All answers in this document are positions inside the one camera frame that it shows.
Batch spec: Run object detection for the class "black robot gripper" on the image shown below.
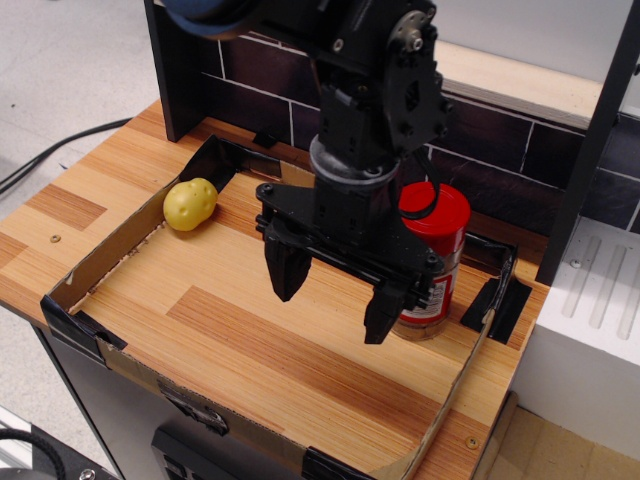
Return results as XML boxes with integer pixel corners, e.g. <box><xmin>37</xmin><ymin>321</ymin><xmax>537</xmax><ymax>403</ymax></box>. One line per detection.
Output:
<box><xmin>256</xmin><ymin>139</ymin><xmax>444</xmax><ymax>345</ymax></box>

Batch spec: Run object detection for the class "red lid basil spice bottle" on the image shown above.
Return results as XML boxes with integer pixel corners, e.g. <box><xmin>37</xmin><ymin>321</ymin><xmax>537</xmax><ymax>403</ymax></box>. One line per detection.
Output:
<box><xmin>393</xmin><ymin>182</ymin><xmax>471</xmax><ymax>341</ymax></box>

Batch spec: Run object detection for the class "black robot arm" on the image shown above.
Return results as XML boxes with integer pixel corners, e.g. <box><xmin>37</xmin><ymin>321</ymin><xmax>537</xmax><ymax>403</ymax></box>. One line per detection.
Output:
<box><xmin>165</xmin><ymin>1</ymin><xmax>452</xmax><ymax>344</ymax></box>

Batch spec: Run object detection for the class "cardboard fence with black tape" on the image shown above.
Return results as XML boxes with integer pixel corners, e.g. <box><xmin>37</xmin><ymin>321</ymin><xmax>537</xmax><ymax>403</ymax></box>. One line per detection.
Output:
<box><xmin>41</xmin><ymin>137</ymin><xmax>533</xmax><ymax>479</ymax></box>

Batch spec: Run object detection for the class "yellow toy potato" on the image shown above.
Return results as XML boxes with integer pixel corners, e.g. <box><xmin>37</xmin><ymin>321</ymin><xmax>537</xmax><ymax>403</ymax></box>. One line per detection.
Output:
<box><xmin>163</xmin><ymin>178</ymin><xmax>219</xmax><ymax>232</ymax></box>

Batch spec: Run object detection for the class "dark brick pattern back panel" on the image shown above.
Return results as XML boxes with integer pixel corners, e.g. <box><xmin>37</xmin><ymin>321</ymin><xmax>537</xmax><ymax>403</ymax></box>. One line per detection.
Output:
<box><xmin>145</xmin><ymin>2</ymin><xmax>639</xmax><ymax>235</ymax></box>

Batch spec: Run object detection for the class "white toy sink unit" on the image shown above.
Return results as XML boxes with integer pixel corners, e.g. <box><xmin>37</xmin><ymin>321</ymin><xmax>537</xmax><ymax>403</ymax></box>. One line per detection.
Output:
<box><xmin>512</xmin><ymin>112</ymin><xmax>640</xmax><ymax>461</ymax></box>

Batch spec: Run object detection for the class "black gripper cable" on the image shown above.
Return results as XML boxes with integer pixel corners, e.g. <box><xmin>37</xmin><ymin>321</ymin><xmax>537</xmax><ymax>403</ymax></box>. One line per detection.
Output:
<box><xmin>399</xmin><ymin>147</ymin><xmax>442</xmax><ymax>221</ymax></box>

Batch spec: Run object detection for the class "black vertical post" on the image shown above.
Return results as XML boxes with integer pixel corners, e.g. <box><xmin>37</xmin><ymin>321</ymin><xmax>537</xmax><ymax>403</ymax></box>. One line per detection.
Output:
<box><xmin>536</xmin><ymin>0</ymin><xmax>639</xmax><ymax>286</ymax></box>

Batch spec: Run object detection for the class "black cable on floor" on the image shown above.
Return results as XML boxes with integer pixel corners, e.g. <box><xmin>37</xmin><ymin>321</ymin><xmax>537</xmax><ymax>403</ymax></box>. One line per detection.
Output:
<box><xmin>0</xmin><ymin>117</ymin><xmax>134</xmax><ymax>195</ymax></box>

